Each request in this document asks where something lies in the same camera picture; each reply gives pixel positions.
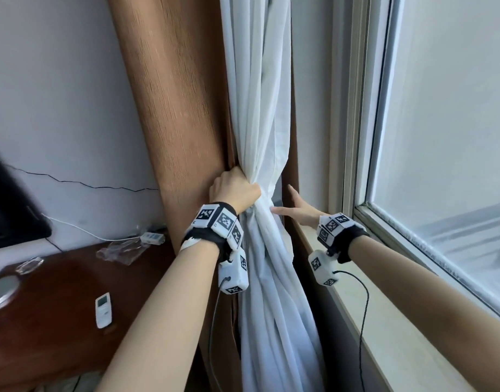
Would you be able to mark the person's left hand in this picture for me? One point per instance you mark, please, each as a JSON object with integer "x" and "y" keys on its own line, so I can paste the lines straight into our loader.
{"x": 233, "y": 191}

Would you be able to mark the person's right hand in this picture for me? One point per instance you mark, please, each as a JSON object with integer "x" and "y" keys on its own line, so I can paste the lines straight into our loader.
{"x": 303, "y": 214}

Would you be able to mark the white curtain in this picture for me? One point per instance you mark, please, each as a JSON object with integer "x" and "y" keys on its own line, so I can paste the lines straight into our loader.
{"x": 254, "y": 97}

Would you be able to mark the brown curtain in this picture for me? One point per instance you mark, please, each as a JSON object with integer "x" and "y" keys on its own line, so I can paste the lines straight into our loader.
{"x": 176, "y": 97}

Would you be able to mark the person's left forearm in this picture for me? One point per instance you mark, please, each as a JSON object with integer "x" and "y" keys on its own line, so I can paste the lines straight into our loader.
{"x": 160, "y": 330}

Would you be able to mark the left black marker wristband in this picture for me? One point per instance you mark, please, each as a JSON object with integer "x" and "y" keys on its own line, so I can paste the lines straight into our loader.
{"x": 215, "y": 228}

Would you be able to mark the black marker wristband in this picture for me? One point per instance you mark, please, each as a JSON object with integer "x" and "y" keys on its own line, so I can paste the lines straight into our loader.
{"x": 215, "y": 228}
{"x": 345, "y": 240}

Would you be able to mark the right black marker wristband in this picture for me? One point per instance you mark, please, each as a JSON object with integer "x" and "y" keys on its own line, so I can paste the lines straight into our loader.
{"x": 345, "y": 240}

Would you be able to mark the white adapter box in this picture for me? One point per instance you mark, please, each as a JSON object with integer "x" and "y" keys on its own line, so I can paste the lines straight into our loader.
{"x": 152, "y": 238}

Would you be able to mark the beige window sill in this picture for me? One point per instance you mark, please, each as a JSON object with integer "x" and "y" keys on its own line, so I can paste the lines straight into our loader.
{"x": 388, "y": 334}

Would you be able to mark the white remote control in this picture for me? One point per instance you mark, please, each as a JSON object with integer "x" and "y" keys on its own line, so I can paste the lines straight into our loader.
{"x": 103, "y": 310}

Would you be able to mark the small clear plastic wrapper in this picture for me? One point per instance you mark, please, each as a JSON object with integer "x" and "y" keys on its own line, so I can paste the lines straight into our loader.
{"x": 29, "y": 266}

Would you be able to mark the black television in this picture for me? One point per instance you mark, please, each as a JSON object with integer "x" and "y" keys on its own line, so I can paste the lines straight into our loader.
{"x": 9, "y": 212}

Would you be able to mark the dark wooden desk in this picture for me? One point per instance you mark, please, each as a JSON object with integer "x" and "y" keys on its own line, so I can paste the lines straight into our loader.
{"x": 50, "y": 334}

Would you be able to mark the silver round television base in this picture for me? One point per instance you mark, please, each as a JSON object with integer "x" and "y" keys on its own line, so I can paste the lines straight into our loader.
{"x": 3, "y": 293}

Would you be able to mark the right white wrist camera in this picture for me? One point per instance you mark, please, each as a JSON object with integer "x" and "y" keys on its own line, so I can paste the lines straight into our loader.
{"x": 321, "y": 269}

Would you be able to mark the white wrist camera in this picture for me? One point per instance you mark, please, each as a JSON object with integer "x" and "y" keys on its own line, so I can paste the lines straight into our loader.
{"x": 321, "y": 269}
{"x": 233, "y": 273}

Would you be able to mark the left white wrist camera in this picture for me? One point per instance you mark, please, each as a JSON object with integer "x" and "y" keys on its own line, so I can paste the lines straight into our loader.
{"x": 233, "y": 273}

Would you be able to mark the glass window with frame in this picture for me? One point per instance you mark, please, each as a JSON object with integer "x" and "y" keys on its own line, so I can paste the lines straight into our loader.
{"x": 446, "y": 118}

